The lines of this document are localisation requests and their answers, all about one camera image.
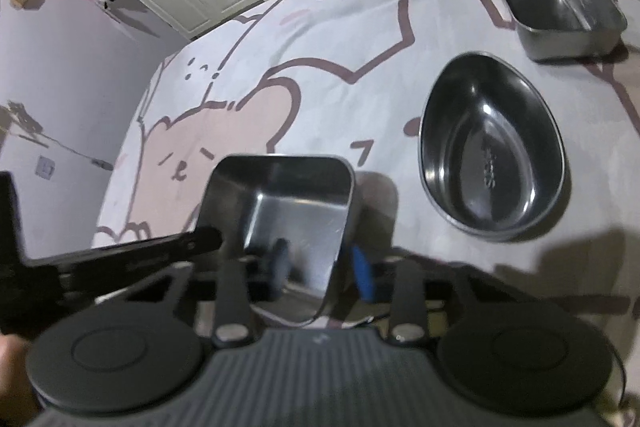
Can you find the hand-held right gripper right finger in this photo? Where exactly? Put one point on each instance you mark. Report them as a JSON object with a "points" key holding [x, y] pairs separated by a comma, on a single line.
{"points": [[362, 277]]}

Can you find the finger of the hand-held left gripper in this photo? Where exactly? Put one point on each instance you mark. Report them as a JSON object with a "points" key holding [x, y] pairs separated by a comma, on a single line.
{"points": [[125, 274], [130, 247]]}

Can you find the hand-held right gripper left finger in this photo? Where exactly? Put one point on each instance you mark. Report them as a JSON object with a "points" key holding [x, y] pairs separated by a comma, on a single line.
{"points": [[277, 267]]}

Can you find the square steel container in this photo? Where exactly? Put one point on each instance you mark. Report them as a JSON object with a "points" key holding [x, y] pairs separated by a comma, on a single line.
{"points": [[300, 212]]}

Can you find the oval steel bowl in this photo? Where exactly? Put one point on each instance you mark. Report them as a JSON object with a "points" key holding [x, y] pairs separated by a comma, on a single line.
{"points": [[490, 147]]}

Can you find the person's left hand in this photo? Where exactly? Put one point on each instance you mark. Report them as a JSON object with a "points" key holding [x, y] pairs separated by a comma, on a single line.
{"points": [[15, 372]]}

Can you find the printed cartoon blanket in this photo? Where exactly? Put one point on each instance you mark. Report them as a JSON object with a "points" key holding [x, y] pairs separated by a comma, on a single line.
{"points": [[325, 57]]}

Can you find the wall socket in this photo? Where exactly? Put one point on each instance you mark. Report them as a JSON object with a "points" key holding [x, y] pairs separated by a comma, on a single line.
{"points": [[45, 167]]}

